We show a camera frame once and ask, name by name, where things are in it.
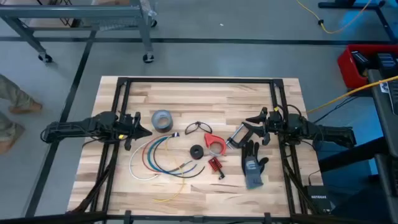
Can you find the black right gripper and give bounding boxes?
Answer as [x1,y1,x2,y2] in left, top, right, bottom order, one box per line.
[245,106,284,146]

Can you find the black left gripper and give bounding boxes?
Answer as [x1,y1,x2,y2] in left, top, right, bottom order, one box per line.
[119,111,154,152]

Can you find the black wire spool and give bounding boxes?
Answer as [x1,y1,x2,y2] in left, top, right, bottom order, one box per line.
[189,144,205,160]

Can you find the black C-clamp with silver screw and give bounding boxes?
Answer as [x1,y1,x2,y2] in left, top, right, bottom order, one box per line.
[225,122,254,151]

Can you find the black and grey work glove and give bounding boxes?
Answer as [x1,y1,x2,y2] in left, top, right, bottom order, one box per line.
[241,139,270,190]

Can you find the black-framed clear safety glasses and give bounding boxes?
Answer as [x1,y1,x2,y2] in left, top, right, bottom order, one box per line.
[184,121,213,136]

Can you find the red dispenser with clear tape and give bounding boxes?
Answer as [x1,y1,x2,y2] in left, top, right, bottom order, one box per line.
[203,133,228,157]

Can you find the red socket bit holder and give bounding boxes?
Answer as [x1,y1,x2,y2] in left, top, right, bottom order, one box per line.
[207,156,222,173]

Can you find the red plastic bin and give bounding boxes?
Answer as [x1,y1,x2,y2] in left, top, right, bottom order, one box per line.
[337,44,398,90]

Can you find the black ribbed battery pack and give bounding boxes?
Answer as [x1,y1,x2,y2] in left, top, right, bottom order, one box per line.
[351,50,371,77]
[375,52,398,71]

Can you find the person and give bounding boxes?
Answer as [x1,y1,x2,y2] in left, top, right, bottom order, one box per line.
[0,73,43,155]

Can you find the black desk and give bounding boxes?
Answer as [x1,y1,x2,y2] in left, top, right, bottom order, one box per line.
[368,68,398,224]

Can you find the grey metal cart on castors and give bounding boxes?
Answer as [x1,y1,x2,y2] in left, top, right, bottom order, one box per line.
[0,0,158,64]

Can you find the black stand base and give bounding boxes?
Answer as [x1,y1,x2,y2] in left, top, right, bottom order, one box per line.
[317,0,398,43]

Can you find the grey duct tape roll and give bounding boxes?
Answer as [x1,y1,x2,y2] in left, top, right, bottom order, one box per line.
[150,109,174,134]

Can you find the thick red cable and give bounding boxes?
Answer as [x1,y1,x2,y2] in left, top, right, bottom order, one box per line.
[141,136,184,174]

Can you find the green cable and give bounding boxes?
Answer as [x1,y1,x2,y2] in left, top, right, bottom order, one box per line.
[146,136,193,174]

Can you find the white cable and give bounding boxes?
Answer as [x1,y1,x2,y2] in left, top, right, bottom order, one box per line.
[129,139,160,182]

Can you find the blue cable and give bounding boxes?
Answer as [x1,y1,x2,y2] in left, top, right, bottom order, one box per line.
[149,136,198,175]

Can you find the black cable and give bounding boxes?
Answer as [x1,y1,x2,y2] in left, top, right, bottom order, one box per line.
[152,136,206,179]

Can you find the yellow cable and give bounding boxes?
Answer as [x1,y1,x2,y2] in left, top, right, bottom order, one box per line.
[152,136,187,203]

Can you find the black Netgear network switch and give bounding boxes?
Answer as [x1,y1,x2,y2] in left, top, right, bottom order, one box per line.
[303,185,332,212]

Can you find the yellow extension cord with plug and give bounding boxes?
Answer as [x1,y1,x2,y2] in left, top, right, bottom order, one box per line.
[295,0,374,35]

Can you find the yellow hanging extension cord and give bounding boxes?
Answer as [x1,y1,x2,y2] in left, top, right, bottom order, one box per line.
[307,75,398,114]

